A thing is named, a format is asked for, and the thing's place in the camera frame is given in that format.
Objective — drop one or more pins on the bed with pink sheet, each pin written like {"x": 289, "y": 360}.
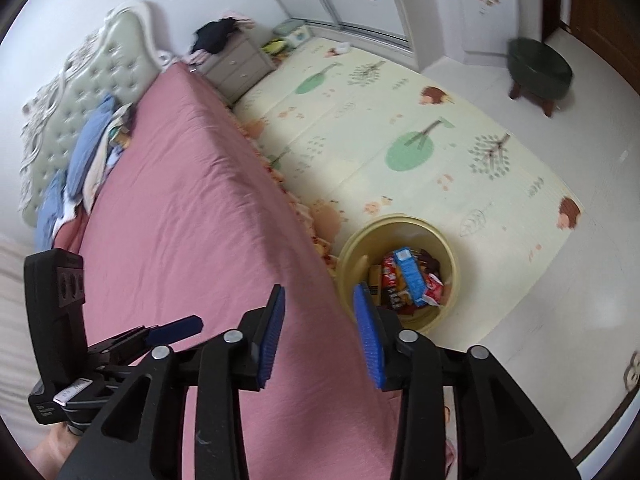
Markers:
{"x": 200, "y": 210}

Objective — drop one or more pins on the brown wooden door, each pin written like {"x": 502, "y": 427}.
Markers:
{"x": 600, "y": 0}

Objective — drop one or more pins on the yellow plastic bin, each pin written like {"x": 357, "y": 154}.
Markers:
{"x": 355, "y": 260}

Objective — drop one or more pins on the tufted green headboard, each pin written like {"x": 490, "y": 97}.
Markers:
{"x": 100, "y": 55}

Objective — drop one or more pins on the yellow toy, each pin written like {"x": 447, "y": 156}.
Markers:
{"x": 274, "y": 47}

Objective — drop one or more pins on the dark brown snack packet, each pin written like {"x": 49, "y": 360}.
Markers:
{"x": 429, "y": 260}

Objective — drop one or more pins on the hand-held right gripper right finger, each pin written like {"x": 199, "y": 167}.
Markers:
{"x": 367, "y": 340}

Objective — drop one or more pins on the black clothing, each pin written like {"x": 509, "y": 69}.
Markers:
{"x": 220, "y": 35}

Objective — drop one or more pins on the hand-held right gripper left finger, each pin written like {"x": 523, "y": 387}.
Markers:
{"x": 272, "y": 330}

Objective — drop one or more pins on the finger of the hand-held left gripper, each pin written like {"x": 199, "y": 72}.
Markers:
{"x": 175, "y": 329}

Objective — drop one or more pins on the person's left hand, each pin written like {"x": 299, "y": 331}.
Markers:
{"x": 52, "y": 452}

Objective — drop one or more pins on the round dark green stool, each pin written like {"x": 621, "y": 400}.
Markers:
{"x": 540, "y": 65}

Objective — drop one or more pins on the large blue folded cloth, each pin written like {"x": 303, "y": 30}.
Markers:
{"x": 90, "y": 145}

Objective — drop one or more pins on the grey nightstand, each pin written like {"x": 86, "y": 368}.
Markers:
{"x": 240, "y": 70}

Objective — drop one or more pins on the small blue folded cloth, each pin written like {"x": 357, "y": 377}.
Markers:
{"x": 50, "y": 210}

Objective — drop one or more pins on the red and white snack packet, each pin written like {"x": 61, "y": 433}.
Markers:
{"x": 433, "y": 289}

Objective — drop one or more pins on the cream tree-print play mat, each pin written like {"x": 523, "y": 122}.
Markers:
{"x": 400, "y": 110}

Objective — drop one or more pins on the yellow snack packet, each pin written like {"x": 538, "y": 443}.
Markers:
{"x": 375, "y": 282}

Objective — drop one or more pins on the white cabinet with flower stickers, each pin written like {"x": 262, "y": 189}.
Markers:
{"x": 480, "y": 20}

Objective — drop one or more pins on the storage box with green lid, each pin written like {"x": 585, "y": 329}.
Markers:
{"x": 295, "y": 32}

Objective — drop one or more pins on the white sliding-door wardrobe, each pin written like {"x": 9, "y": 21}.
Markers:
{"x": 310, "y": 0}

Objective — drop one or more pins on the small white item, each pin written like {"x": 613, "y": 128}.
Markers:
{"x": 343, "y": 49}

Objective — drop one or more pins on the blue snack packet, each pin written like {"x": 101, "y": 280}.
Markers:
{"x": 410, "y": 275}

